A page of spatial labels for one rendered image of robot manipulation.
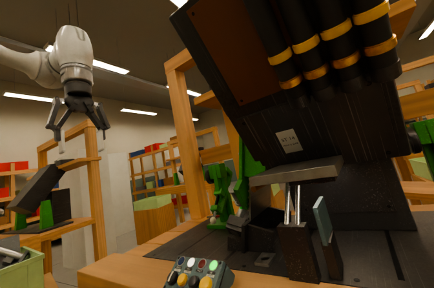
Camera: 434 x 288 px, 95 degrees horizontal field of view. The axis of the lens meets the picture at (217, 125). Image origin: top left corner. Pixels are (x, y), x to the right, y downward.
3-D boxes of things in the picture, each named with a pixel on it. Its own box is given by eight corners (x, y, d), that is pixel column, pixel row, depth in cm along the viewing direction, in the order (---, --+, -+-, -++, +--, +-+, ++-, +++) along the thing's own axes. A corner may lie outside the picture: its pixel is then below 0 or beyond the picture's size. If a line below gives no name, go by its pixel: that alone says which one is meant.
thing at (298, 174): (340, 183, 32) (334, 164, 32) (251, 192, 40) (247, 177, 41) (348, 159, 64) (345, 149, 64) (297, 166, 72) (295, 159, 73)
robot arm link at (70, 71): (55, 72, 66) (56, 88, 65) (65, 59, 61) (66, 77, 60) (85, 78, 74) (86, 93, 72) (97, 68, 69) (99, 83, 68)
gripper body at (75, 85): (86, 92, 72) (89, 116, 70) (58, 87, 65) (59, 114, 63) (96, 83, 68) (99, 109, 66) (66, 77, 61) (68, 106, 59)
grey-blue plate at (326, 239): (341, 283, 38) (320, 207, 41) (330, 281, 39) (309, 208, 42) (343, 257, 46) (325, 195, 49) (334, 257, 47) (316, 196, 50)
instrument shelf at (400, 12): (417, 5, 59) (412, -7, 59) (194, 105, 108) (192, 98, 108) (401, 38, 79) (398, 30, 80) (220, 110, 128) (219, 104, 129)
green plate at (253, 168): (263, 198, 57) (263, 125, 58) (238, 193, 62) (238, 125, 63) (276, 188, 66) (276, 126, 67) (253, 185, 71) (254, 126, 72)
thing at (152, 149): (190, 214, 550) (176, 134, 592) (134, 217, 670) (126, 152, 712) (201, 208, 596) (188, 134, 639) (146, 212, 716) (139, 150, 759)
